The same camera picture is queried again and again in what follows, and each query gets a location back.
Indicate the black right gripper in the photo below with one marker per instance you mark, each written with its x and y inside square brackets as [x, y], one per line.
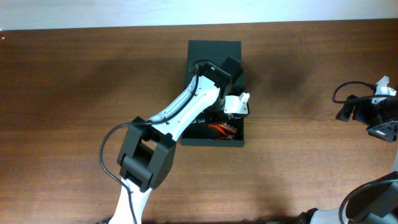
[358, 109]

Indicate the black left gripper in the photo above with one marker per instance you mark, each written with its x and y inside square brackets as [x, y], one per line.
[214, 116]

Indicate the orange socket bit rail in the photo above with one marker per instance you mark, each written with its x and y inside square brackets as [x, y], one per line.
[228, 128]

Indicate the red handled small pliers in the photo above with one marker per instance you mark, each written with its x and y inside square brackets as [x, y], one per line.
[224, 135]

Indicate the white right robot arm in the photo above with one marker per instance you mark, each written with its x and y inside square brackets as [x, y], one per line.
[376, 201]

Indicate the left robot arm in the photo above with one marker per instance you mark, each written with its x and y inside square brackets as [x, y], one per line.
[147, 152]

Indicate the black open box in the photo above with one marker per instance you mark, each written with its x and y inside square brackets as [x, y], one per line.
[227, 56]

